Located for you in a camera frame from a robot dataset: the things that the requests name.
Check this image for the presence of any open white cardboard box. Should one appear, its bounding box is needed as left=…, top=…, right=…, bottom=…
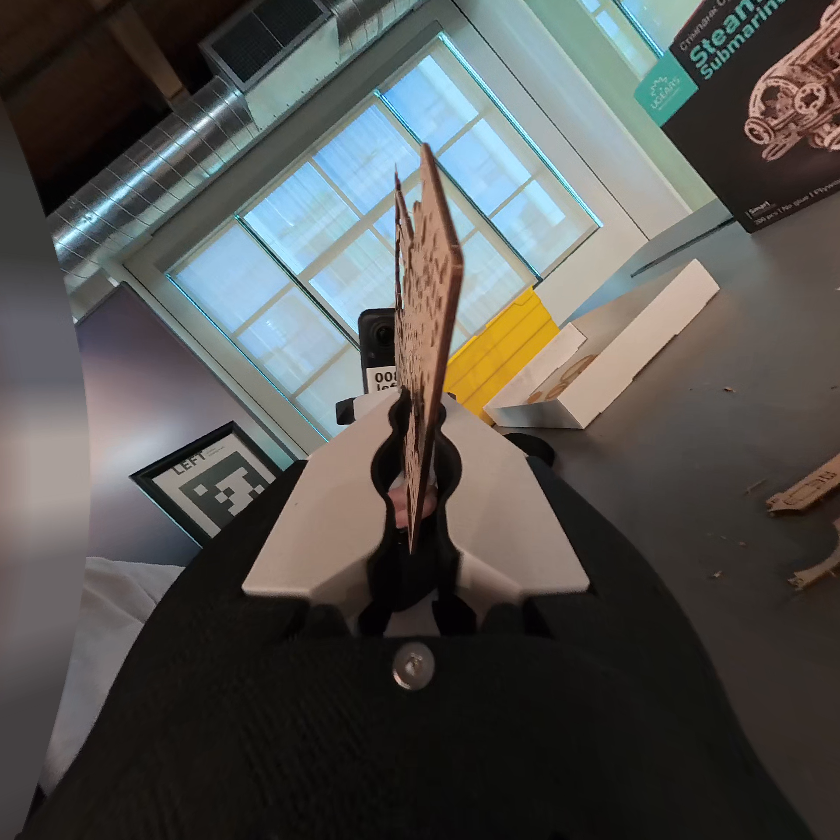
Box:
left=483, top=258, right=721, bottom=431

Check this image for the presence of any large paned window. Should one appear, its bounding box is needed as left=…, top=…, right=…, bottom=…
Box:
left=125, top=33, right=647, bottom=460

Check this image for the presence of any laser-cut wooden parts sheet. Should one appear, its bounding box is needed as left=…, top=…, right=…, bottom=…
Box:
left=392, top=142, right=465, bottom=555

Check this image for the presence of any narrow paned window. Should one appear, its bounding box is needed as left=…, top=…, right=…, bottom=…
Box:
left=577, top=0, right=665, bottom=61

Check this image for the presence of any white cloth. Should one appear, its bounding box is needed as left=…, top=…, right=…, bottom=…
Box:
left=39, top=556, right=188, bottom=795

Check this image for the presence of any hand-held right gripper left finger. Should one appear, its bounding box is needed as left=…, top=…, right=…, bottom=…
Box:
left=243, top=392, right=412, bottom=619

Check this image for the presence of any yellow plastic bin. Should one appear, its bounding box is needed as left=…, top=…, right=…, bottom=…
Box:
left=445, top=287, right=560, bottom=408

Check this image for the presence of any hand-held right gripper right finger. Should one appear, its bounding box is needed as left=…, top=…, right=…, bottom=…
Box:
left=434, top=392, right=592, bottom=622

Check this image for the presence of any leftover wooden sheet frame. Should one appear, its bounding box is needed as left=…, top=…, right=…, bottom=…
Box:
left=766, top=453, right=840, bottom=516
left=787, top=518, right=840, bottom=592

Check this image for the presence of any silver air duct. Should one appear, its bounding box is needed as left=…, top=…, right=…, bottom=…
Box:
left=49, top=0, right=427, bottom=280

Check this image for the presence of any black model kit box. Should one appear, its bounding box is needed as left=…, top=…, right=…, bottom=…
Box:
left=633, top=0, right=840, bottom=234

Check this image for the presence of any framed marker sign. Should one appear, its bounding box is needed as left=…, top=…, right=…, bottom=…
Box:
left=130, top=421, right=284, bottom=547

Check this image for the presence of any ceiling vent unit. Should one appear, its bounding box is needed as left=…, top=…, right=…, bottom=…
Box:
left=199, top=0, right=361, bottom=130

